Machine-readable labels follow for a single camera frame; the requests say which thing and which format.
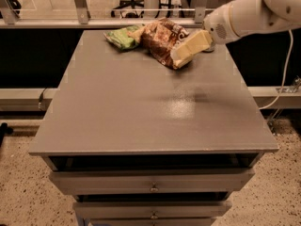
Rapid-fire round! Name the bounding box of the brown sea salt chip bag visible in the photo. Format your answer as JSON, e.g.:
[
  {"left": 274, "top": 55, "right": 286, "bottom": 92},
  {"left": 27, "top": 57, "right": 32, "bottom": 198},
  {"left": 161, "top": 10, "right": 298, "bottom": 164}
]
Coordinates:
[{"left": 128, "top": 18, "right": 189, "bottom": 70}]

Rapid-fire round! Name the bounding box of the black cable on ledge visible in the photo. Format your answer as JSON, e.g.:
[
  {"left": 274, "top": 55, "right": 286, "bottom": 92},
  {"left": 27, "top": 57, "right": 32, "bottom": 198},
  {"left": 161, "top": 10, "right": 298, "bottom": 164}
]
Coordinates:
[{"left": 37, "top": 87, "right": 49, "bottom": 111}]

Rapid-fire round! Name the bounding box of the lower grey drawer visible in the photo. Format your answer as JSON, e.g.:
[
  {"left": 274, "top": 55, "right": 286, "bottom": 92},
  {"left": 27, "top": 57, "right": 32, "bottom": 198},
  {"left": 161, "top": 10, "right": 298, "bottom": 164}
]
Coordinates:
[{"left": 73, "top": 202, "right": 231, "bottom": 219}]

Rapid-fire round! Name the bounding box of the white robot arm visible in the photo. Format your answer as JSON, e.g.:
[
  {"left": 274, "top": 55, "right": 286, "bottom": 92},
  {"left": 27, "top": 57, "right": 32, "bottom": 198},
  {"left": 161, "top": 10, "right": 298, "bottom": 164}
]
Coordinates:
[{"left": 170, "top": 0, "right": 301, "bottom": 69}]

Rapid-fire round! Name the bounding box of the black office chair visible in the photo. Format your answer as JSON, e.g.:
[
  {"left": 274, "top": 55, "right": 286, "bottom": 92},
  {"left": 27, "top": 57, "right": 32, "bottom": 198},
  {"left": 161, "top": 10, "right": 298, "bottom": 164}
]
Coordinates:
[{"left": 110, "top": 0, "right": 144, "bottom": 18}]

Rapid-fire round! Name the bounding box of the grey drawer cabinet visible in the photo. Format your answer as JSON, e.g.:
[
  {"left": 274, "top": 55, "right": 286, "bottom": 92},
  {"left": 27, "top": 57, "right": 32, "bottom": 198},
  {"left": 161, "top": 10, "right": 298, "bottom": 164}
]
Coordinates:
[{"left": 29, "top": 30, "right": 277, "bottom": 226}]

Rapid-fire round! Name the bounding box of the green jalapeno chip bag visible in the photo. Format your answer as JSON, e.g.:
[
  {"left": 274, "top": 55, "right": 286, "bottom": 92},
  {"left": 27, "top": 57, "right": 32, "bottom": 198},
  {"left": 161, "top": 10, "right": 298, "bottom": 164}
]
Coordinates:
[{"left": 104, "top": 25, "right": 139, "bottom": 51}]

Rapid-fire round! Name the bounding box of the upper grey drawer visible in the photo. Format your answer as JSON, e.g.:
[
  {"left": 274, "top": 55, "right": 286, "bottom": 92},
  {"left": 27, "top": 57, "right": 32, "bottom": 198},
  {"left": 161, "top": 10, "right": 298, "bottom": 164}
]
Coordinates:
[{"left": 50, "top": 169, "right": 255, "bottom": 195}]

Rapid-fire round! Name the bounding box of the white green soda can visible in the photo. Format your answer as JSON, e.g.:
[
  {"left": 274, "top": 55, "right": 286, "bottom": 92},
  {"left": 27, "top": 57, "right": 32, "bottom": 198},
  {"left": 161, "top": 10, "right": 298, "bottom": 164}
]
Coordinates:
[{"left": 203, "top": 42, "right": 215, "bottom": 53}]

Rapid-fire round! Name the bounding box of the white cable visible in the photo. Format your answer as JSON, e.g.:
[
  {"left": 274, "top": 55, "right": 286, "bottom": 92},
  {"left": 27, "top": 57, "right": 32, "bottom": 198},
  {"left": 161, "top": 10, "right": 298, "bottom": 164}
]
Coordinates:
[{"left": 259, "top": 29, "right": 294, "bottom": 111}]

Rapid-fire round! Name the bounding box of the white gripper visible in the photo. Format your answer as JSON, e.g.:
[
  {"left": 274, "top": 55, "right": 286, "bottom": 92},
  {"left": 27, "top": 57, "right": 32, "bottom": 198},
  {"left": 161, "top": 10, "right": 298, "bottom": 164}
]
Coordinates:
[{"left": 170, "top": 3, "right": 240, "bottom": 69}]

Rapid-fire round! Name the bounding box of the grey drawer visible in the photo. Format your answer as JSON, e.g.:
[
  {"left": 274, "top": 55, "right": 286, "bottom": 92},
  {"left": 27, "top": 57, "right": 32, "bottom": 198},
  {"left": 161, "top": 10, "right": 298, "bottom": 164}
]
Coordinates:
[
  {"left": 50, "top": 169, "right": 255, "bottom": 195},
  {"left": 73, "top": 202, "right": 231, "bottom": 219}
]

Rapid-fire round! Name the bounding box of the metal window rail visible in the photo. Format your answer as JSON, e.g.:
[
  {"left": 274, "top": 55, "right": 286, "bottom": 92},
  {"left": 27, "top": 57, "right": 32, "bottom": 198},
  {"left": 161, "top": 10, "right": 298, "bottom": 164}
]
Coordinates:
[{"left": 0, "top": 0, "right": 211, "bottom": 29}]

